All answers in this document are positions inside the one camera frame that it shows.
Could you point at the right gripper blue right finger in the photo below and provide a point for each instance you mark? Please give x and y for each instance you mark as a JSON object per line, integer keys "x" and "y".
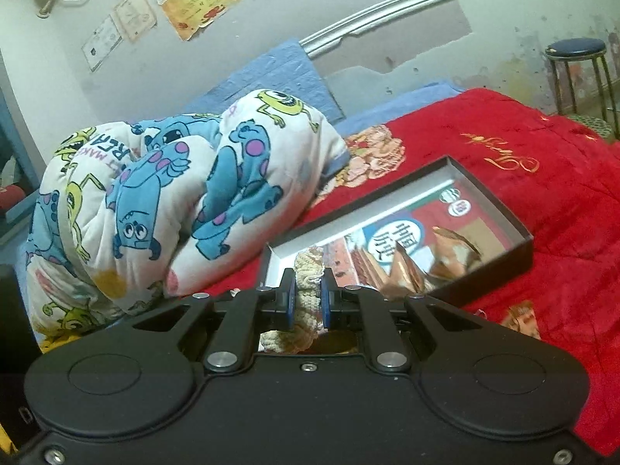
{"x": 364, "y": 311}

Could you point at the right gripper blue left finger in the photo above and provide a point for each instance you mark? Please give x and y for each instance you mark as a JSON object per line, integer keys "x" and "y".
{"x": 246, "y": 317}

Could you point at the brown triangular snack packet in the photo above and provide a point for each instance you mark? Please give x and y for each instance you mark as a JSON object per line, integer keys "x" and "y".
{"x": 454, "y": 255}
{"x": 405, "y": 278}

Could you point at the black shallow box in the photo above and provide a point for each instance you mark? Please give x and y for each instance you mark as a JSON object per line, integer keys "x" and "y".
{"x": 280, "y": 254}

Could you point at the Monsters Inc white quilt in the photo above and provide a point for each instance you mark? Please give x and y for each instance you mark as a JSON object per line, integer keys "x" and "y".
{"x": 130, "y": 214}

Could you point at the red Disney bedspread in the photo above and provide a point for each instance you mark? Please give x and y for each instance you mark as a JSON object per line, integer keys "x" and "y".
{"x": 526, "y": 374}

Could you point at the blue bed sheet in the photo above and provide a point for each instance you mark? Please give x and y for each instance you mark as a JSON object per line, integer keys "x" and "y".
{"x": 398, "y": 107}

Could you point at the blue pillow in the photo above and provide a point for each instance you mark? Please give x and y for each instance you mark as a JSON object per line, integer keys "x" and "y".
{"x": 285, "y": 68}

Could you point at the white framed certificate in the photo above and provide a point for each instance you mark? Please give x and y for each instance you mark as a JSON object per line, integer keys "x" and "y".
{"x": 104, "y": 39}

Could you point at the blue round stool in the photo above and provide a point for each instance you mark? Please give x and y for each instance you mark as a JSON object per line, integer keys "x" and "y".
{"x": 579, "y": 69}

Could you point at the white certificate on wall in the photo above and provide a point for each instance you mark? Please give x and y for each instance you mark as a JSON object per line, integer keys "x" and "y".
{"x": 136, "y": 18}

